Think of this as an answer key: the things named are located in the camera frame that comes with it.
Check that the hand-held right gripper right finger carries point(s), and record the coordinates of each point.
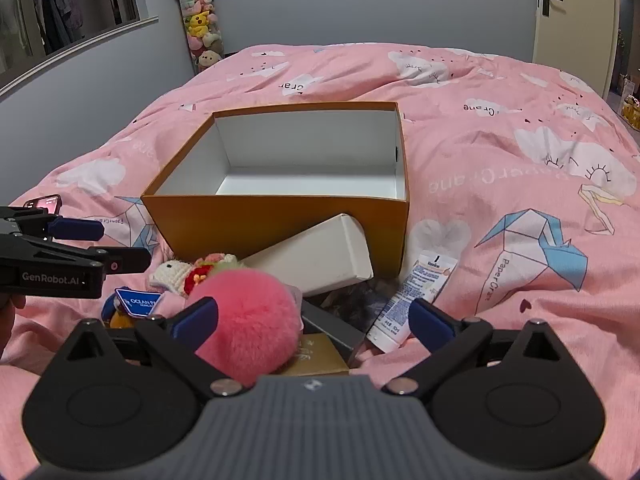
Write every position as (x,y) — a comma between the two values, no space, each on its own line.
(429,320)

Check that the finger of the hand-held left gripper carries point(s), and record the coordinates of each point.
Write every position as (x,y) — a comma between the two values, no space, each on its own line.
(77,229)
(125,261)

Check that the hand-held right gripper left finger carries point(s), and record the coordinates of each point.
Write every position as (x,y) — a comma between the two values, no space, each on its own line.
(197,317)

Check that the white lotion tube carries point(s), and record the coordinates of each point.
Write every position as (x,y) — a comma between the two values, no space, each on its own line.
(420,280)

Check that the cream crochet doll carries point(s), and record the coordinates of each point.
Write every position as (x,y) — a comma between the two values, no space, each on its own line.
(167,275)

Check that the pink fluffy plush ball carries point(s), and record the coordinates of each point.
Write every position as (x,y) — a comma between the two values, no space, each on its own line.
(245,320)

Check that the orange cardboard box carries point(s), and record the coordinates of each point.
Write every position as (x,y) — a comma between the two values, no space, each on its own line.
(210,225)

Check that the grey box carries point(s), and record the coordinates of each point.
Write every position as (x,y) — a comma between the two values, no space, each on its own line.
(330,325)

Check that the gold small box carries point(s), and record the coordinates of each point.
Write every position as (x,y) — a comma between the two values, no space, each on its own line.
(320,352)

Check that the long white carton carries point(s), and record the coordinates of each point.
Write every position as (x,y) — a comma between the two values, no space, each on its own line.
(320,255)

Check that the person's left hand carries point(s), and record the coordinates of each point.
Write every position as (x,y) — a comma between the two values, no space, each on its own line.
(10,320)

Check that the blue yellow plush toy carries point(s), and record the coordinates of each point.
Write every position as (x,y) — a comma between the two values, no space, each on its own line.
(117,319)

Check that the pink printed blanket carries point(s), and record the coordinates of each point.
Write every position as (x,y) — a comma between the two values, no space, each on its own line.
(500,210)

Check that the hanging dark clothes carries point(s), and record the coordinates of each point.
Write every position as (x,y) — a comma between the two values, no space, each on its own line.
(55,5)

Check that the grey framed window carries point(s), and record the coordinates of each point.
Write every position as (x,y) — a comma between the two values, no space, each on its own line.
(100,0)

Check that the clear tube of plush toys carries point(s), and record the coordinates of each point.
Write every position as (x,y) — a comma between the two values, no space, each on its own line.
(200,20)

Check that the pile of yellow packets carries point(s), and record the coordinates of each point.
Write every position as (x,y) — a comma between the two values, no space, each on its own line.
(631,105)

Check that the cream door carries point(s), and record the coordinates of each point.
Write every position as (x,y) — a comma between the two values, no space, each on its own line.
(575,25)

